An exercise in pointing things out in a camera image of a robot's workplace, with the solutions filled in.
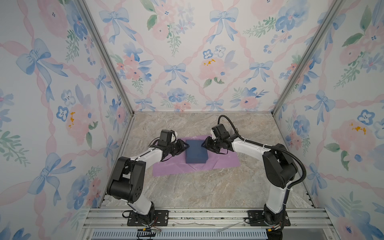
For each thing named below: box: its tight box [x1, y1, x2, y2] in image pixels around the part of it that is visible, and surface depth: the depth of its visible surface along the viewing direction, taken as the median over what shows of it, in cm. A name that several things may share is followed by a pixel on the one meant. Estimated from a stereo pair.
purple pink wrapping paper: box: [152, 150, 197, 177], surface depth 92 cm
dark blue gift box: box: [185, 140, 209, 164], surface depth 92 cm
